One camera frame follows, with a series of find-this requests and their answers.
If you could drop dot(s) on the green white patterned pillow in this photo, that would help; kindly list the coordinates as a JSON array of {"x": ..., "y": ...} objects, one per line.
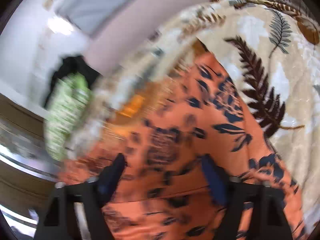
[{"x": 65, "y": 108}]

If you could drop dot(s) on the orange black floral garment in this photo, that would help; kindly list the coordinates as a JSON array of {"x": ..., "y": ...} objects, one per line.
[{"x": 163, "y": 193}]

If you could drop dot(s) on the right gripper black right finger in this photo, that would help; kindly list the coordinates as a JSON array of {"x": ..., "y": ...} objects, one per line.
[{"x": 252, "y": 211}]

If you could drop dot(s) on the black garment on pillow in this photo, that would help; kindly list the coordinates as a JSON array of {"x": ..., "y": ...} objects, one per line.
[{"x": 72, "y": 65}]

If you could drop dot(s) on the beige leaf print blanket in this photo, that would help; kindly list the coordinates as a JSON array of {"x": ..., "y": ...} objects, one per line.
[{"x": 271, "y": 52}]

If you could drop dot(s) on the brown wooden glass door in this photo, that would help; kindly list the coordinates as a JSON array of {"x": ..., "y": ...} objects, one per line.
[{"x": 28, "y": 173}]

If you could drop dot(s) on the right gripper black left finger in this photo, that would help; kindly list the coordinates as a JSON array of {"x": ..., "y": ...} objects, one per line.
[{"x": 74, "y": 209}]

